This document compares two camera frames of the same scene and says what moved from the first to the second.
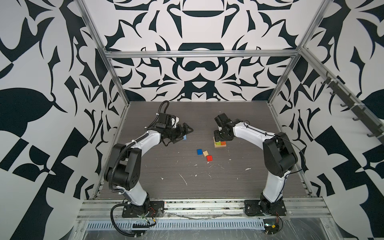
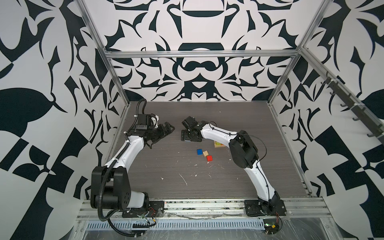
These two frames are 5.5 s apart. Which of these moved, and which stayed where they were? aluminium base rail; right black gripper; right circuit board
Moved: right black gripper
Stayed: aluminium base rail; right circuit board
